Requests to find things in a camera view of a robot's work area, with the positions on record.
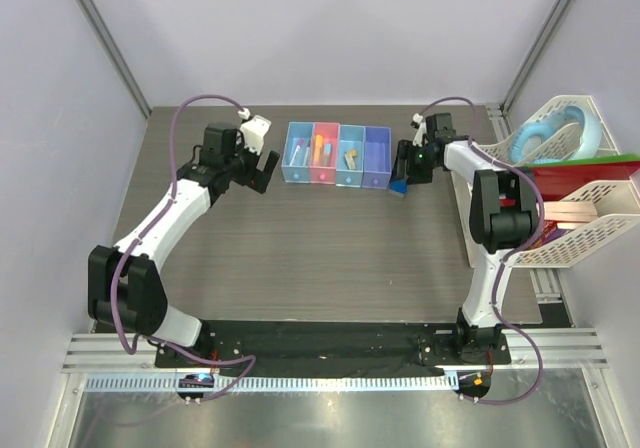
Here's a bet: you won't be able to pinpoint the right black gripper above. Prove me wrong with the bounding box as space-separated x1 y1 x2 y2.
388 140 438 186

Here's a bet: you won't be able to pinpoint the blue stamp block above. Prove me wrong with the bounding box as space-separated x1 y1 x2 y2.
388 179 408 198

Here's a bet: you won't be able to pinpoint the light blue drawer bin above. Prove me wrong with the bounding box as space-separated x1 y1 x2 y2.
281 122 314 184

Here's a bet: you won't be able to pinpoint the white pink-capped marker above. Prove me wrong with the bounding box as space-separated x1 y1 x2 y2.
290 138 305 166

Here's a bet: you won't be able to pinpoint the small orange sharpener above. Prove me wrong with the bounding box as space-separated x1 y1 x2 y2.
345 151 355 170

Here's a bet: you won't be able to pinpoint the white brown-capped marker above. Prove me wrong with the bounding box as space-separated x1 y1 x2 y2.
302 140 311 166

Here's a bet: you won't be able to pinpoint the yellow highlighter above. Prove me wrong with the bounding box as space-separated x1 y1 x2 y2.
312 135 324 166

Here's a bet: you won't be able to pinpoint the blue-capped clear tube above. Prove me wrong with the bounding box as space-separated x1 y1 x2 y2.
322 143 333 167

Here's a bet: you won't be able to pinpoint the pink drawer bin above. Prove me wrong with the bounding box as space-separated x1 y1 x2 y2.
310 122 339 185

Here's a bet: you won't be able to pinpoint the purple drawer bin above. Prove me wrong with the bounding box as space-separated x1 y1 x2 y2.
361 126 392 189

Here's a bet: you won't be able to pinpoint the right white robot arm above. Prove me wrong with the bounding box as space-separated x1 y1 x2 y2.
389 113 539 364

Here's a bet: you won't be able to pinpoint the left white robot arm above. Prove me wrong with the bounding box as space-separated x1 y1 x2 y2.
88 116 279 367

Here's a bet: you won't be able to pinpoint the red folder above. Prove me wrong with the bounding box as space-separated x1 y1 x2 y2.
531 161 639 201

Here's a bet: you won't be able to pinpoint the colourful book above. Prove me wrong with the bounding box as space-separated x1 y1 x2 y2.
530 220 579 249

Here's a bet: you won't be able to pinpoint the light blue headphones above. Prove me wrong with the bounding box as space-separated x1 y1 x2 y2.
509 105 603 164

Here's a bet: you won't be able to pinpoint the white mesh file rack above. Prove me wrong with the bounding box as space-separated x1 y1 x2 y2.
483 95 639 269

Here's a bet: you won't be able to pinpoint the green folder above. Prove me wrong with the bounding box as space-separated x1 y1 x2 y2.
558 154 639 166

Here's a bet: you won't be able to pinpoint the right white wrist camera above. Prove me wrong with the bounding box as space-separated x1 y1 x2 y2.
411 113 428 147

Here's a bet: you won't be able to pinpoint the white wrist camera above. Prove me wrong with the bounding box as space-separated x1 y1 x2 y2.
411 113 428 147
238 108 271 155

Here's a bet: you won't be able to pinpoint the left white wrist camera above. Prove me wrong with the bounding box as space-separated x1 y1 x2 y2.
238 108 271 155

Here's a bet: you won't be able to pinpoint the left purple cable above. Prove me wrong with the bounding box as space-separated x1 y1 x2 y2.
109 94 256 403

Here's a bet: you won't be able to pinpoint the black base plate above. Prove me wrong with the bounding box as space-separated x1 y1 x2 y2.
93 317 511 368

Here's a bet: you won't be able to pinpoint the slotted cable duct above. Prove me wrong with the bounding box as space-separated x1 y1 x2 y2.
85 372 459 393

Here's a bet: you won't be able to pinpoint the aluminium rail frame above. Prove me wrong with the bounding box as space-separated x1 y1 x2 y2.
63 329 607 378

